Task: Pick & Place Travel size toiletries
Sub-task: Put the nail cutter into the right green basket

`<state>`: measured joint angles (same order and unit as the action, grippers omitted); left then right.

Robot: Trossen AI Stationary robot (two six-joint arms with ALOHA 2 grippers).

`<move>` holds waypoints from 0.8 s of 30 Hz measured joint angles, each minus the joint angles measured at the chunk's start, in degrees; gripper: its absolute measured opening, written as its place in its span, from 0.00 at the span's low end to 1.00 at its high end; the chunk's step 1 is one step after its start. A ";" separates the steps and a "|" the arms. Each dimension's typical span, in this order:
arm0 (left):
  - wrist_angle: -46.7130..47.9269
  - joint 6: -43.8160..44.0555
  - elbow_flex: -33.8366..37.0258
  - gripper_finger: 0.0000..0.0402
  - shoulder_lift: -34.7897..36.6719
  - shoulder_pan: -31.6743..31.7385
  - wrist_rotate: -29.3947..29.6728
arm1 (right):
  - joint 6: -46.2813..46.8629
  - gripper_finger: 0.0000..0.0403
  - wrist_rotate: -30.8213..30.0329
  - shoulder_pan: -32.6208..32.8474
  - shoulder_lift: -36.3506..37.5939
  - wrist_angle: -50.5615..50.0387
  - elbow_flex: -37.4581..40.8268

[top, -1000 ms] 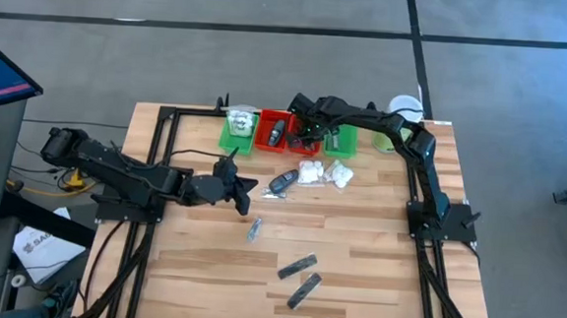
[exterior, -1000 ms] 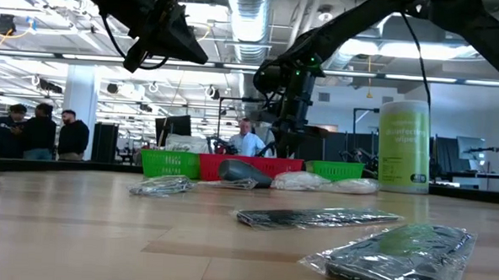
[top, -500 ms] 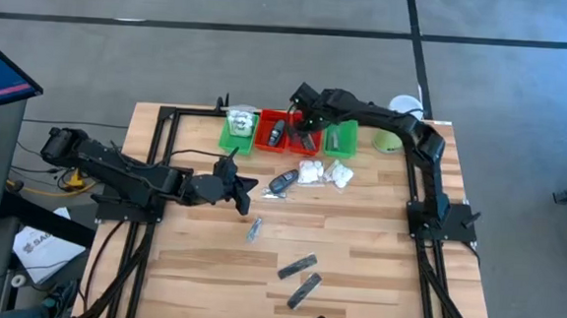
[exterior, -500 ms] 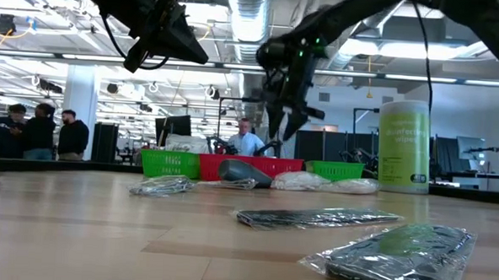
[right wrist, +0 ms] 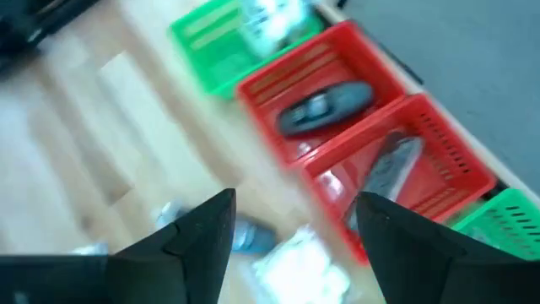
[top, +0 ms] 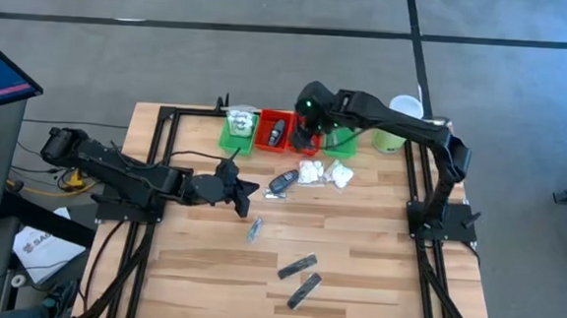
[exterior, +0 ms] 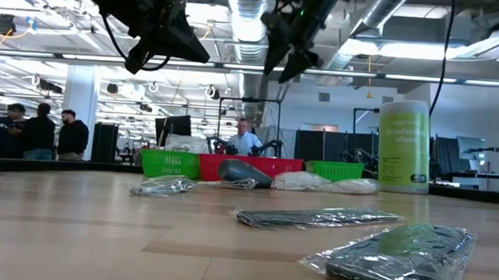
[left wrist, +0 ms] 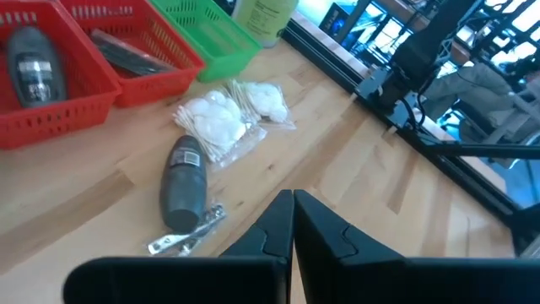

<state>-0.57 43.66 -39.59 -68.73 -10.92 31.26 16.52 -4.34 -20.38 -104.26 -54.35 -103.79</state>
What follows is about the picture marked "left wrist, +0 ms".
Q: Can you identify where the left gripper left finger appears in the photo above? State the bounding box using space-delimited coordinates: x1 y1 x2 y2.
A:
62 188 295 304

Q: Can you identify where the black stand leg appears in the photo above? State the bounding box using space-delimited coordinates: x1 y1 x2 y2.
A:
421 142 540 161

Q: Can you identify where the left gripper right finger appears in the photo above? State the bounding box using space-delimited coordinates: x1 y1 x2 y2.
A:
294 188 540 304

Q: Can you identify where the dark grey deodorant bottle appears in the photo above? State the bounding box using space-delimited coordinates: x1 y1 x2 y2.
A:
5 25 68 109
159 134 208 234

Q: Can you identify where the green disinfecting wipes canister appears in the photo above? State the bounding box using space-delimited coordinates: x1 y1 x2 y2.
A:
230 0 300 49

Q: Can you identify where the person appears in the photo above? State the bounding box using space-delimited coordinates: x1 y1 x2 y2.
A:
421 54 540 144

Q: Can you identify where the cotton swabs bag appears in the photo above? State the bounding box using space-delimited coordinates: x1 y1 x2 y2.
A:
227 79 297 131
171 90 269 170

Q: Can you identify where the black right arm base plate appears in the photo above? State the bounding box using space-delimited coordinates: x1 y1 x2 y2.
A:
353 67 423 130

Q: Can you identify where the red plastic basket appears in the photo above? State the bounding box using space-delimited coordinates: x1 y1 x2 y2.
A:
58 0 207 109
0 0 124 152

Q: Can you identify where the black comb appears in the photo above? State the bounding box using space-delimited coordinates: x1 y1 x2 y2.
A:
100 40 179 79
89 27 165 64

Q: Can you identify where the silver nail clipper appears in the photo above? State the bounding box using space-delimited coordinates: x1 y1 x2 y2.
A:
146 202 228 258

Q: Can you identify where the green plastic basket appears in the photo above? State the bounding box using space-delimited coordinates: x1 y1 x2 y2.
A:
149 0 263 84

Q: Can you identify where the black aluminium table frame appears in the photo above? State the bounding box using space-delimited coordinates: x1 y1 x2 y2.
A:
280 16 540 258

